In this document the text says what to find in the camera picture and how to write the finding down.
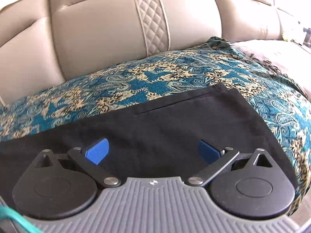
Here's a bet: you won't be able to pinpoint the beige leather sofa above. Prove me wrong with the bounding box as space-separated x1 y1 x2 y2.
1 0 307 106

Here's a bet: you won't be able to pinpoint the pale pink cushion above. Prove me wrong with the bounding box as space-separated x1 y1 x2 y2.
232 39 310 96

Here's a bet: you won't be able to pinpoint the teal cable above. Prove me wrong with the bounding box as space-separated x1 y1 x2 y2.
0 206 44 233

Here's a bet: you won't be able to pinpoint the teal paisley sofa throw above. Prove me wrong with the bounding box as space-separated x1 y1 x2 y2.
1 37 310 211

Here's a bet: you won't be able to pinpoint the black pants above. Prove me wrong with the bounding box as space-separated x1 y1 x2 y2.
1 84 298 206

